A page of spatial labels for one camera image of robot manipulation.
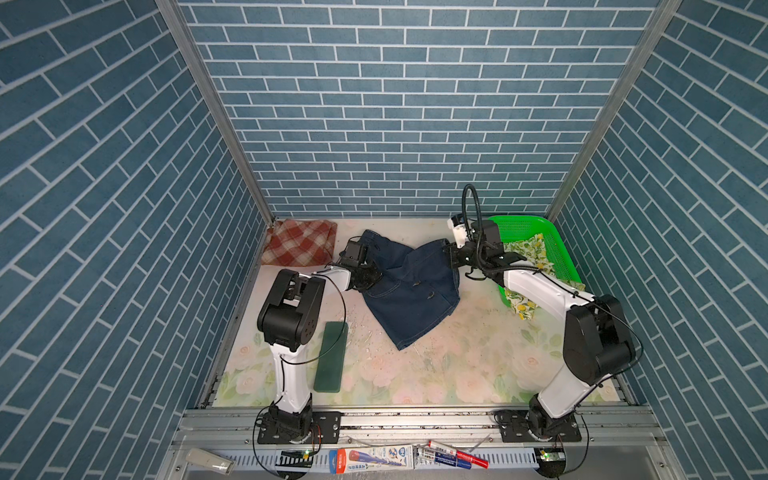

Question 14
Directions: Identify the green plastic basket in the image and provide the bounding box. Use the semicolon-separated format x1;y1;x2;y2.
491;215;583;288

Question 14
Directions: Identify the dark blue denim skirt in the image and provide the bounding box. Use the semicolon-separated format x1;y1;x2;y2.
352;230;460;350

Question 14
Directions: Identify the red plaid skirt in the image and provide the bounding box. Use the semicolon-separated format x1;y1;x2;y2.
261;219;338;267

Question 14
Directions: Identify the dark green rectangular board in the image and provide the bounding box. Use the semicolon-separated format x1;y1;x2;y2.
313;322;348;393

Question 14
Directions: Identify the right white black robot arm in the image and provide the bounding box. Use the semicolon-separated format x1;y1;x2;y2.
447;241;636;440

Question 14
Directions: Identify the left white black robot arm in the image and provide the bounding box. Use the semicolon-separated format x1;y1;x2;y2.
257;263;382;442

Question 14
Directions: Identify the yellow floral skirt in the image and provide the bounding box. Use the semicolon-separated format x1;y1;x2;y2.
503;233;555;321

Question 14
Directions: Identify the marker package box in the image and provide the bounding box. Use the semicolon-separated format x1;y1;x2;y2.
329;445;415;475

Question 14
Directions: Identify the blue marker pen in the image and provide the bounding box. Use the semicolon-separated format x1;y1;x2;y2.
416;448;472;470

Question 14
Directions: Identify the grey white small device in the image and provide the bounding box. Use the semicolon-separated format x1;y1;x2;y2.
185;448;235;475

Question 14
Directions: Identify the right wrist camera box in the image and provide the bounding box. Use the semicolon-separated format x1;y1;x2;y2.
447;215;502;248

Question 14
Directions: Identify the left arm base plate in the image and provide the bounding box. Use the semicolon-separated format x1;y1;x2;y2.
256;410;342;445

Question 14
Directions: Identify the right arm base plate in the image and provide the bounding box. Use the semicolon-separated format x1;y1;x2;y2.
492;409;582;443

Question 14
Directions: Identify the aluminium front rail frame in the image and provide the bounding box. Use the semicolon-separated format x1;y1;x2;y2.
158;404;684;479

